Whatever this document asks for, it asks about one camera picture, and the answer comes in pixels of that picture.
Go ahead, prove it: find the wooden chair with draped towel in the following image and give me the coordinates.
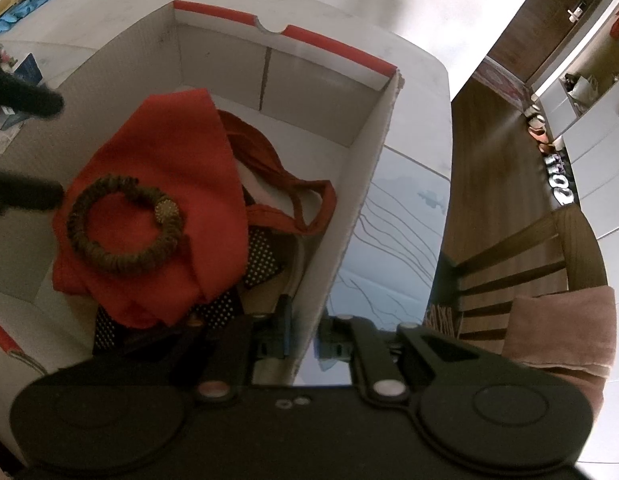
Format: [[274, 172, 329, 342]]
[[429, 205, 617, 377]]

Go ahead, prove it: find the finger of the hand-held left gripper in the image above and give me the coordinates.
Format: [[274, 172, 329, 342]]
[[0, 40, 65, 121], [0, 170, 65, 218]]

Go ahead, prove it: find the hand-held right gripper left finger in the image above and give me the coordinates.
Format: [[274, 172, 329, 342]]
[[122, 294, 294, 405]]

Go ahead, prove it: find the white tote bag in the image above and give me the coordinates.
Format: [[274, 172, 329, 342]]
[[564, 74, 599, 106]]

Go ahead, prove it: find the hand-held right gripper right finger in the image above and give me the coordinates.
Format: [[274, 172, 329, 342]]
[[315, 312, 510, 406]]

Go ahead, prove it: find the white wall cabinet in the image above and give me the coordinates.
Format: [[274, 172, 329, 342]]
[[532, 55, 619, 242]]

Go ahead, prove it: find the row of shoes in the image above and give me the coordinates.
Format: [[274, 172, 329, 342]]
[[522, 102, 583, 208]]

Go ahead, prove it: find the pink towel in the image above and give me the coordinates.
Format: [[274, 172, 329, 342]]
[[504, 285, 617, 379]]

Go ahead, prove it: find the patterned doormat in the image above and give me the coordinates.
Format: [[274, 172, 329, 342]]
[[477, 57, 533, 109]]

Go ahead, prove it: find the pair of blue gloves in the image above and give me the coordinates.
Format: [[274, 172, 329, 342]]
[[0, 0, 58, 27]]

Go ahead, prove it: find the red and white cardboard box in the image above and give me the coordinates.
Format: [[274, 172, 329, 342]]
[[0, 0, 405, 387]]

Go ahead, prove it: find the red cloth bag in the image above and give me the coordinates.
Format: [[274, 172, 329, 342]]
[[52, 87, 338, 329]]

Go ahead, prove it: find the black polka dot cloth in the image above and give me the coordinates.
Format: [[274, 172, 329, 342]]
[[92, 225, 285, 357]]

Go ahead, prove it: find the brown entrance door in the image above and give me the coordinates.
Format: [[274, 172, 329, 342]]
[[487, 0, 619, 86]]

